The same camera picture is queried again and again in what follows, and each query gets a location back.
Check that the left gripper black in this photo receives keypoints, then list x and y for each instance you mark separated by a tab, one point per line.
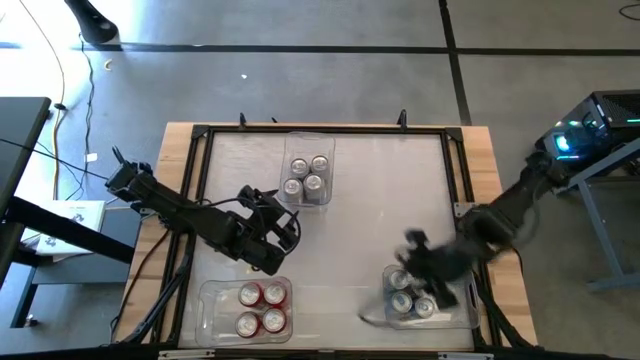
265	235

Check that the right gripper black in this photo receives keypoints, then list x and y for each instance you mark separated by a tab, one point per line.
442	265

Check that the white blue Spindrift can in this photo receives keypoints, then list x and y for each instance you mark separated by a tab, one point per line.
292	187
299	166
320	164
314	182

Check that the clear plastic bin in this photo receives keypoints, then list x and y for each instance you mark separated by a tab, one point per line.
215	315
306	145
465	315

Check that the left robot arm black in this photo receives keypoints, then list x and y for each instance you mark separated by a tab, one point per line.
200	220

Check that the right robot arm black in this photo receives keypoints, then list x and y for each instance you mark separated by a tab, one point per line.
505	210

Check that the black clamp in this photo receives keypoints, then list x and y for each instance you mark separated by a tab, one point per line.
402	117
242	120

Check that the blue grey metal stand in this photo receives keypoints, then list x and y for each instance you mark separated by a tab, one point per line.
598	225

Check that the white printed box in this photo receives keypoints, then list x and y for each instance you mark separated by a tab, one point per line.
80	212

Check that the computer case with lights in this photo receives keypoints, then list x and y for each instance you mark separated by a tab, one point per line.
610	110

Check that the black standing desk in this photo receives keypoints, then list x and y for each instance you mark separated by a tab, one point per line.
20	150

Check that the black stand leg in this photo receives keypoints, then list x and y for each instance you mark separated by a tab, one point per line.
92	22

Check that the grey mounting bracket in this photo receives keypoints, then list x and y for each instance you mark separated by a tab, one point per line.
462	209

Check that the black metal rig frame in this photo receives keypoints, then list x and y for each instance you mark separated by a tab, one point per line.
375	129

